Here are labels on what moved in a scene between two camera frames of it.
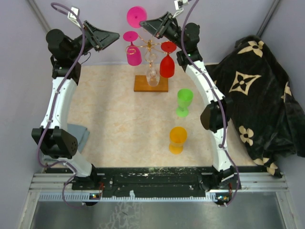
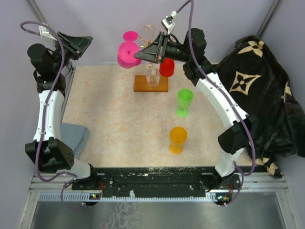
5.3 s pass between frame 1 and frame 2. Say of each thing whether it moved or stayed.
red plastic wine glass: stayed
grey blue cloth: stayed
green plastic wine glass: stayed
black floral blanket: stayed
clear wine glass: stayed
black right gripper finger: moved
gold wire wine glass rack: stayed
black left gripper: moved
